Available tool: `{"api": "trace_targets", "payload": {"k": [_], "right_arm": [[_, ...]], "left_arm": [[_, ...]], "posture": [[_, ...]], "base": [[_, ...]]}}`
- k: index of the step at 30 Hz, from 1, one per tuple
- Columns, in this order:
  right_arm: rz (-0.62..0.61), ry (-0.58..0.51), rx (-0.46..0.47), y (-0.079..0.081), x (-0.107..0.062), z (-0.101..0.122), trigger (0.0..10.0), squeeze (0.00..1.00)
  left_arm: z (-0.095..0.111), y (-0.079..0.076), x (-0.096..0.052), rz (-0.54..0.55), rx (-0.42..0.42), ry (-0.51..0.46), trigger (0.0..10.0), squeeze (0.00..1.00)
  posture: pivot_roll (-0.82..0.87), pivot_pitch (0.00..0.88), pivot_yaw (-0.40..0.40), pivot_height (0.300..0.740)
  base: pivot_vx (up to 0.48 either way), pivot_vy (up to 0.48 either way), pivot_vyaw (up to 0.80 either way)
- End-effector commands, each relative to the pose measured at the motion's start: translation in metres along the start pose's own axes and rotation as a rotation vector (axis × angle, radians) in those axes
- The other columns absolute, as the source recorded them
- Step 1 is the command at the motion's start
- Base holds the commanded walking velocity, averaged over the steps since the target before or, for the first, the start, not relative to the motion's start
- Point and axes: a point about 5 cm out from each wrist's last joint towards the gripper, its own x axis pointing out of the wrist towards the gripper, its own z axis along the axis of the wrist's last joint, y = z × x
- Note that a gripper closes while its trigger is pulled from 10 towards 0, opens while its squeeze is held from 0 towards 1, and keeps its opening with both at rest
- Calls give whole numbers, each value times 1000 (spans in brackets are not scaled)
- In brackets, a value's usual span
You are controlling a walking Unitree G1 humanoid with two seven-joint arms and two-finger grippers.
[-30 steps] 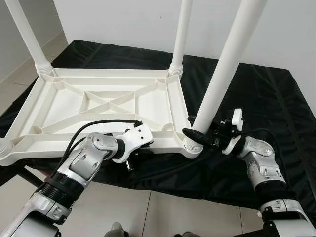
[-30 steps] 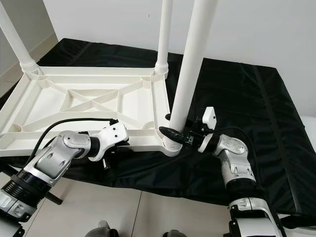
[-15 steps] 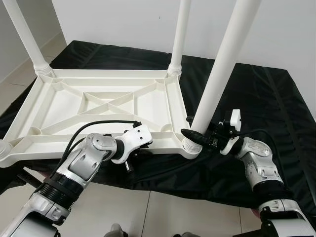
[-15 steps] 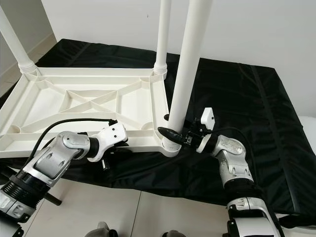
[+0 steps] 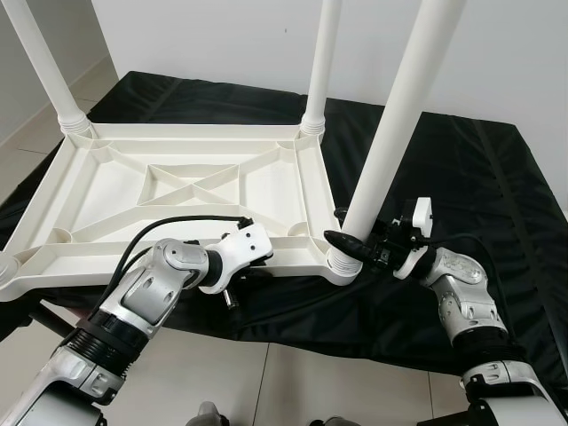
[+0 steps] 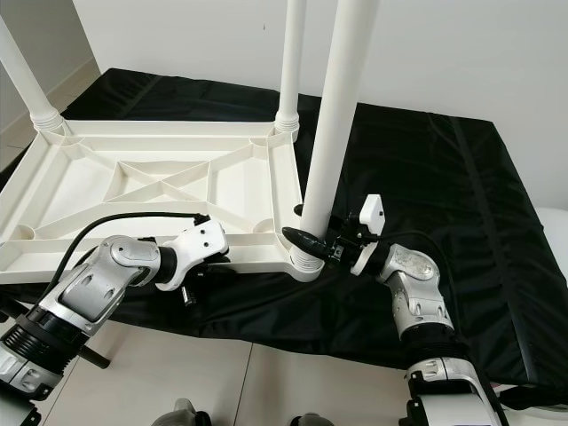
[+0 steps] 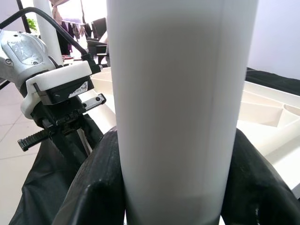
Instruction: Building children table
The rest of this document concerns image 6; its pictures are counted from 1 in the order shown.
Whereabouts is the white plastic table top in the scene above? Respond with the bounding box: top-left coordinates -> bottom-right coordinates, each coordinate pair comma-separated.
0,120 -> 320,287

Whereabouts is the grey robot left leg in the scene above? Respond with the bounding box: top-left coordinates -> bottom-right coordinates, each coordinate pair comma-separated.
160,398 -> 214,426

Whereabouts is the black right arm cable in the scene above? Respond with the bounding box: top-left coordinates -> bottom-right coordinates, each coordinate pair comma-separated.
382,229 -> 449,276

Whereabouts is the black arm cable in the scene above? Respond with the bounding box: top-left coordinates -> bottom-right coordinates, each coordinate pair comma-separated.
67,211 -> 212,294
382,229 -> 449,276

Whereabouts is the grey robot right leg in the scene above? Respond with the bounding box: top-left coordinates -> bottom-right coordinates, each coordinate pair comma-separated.
284,412 -> 338,426

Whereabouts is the grey robot leg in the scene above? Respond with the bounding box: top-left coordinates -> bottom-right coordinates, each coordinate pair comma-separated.
160,398 -> 214,426
284,412 -> 338,426

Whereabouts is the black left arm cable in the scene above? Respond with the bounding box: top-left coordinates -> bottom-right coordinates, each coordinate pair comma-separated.
67,211 -> 212,294

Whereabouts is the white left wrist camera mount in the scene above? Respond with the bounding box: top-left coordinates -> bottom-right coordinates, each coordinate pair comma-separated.
155,220 -> 229,289

